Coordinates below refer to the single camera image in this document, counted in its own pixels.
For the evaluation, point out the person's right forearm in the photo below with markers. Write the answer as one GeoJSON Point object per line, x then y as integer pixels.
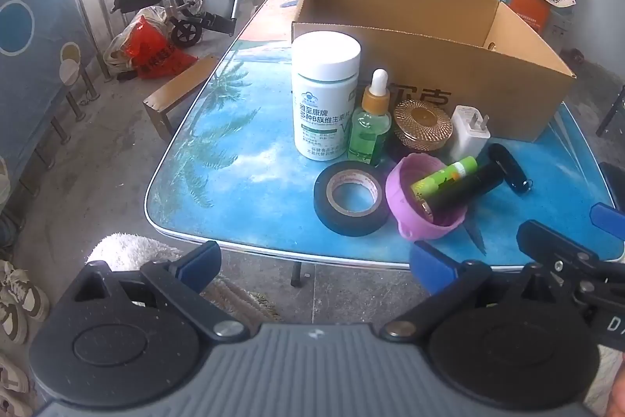
{"type": "Point", "coordinates": [614, 383]}

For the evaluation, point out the metal railing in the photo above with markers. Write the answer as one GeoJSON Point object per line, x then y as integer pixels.
{"type": "Point", "coordinates": [90, 6]}

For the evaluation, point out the black cylindrical tube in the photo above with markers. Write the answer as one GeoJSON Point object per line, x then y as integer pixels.
{"type": "Point", "coordinates": [468, 190]}

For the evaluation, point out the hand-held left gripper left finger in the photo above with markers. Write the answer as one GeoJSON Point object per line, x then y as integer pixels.
{"type": "Point", "coordinates": [200, 258]}

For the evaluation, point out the gold lid cosmetic jar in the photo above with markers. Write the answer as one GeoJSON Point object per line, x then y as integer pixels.
{"type": "Point", "coordinates": [422, 119]}

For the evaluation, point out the white supplement bottle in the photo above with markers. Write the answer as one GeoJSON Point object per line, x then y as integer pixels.
{"type": "Point", "coordinates": [322, 114]}

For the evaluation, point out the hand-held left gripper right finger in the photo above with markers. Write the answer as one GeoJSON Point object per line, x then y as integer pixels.
{"type": "Point", "coordinates": [432, 263]}

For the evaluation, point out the black key fob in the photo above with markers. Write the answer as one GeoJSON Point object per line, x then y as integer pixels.
{"type": "Point", "coordinates": [505, 165]}

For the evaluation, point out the white plastic bag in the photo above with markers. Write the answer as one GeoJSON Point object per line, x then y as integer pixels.
{"type": "Point", "coordinates": [114, 50]}

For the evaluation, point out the red plastic bag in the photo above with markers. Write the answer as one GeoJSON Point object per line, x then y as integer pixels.
{"type": "Point", "coordinates": [146, 50]}

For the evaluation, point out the brown cardboard box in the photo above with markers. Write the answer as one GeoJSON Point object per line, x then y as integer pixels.
{"type": "Point", "coordinates": [439, 65]}

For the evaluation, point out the pink silicone cup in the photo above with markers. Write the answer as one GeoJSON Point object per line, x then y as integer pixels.
{"type": "Point", "coordinates": [405, 207]}

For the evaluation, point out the green dropper bottle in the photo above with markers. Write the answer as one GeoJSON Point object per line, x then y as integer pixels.
{"type": "Point", "coordinates": [371, 133]}

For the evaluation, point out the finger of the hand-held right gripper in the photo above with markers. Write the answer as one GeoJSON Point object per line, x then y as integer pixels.
{"type": "Point", "coordinates": [542, 238]}
{"type": "Point", "coordinates": [605, 214]}

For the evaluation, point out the white charger plug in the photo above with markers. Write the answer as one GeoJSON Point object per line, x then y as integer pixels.
{"type": "Point", "coordinates": [466, 136]}

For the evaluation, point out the green lip balm tube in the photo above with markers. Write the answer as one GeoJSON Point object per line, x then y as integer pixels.
{"type": "Point", "coordinates": [439, 180]}

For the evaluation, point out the black electrical tape roll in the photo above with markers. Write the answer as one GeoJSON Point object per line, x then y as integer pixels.
{"type": "Point", "coordinates": [324, 207]}

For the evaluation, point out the beige sneaker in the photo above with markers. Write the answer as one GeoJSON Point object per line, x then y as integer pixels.
{"type": "Point", "coordinates": [29, 295]}
{"type": "Point", "coordinates": [12, 324]}
{"type": "Point", "coordinates": [12, 380]}

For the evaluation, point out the orange appliance box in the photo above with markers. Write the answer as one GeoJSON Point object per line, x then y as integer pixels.
{"type": "Point", "coordinates": [527, 9]}

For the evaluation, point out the wooden bench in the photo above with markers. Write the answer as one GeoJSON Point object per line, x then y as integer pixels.
{"type": "Point", "coordinates": [180, 87]}

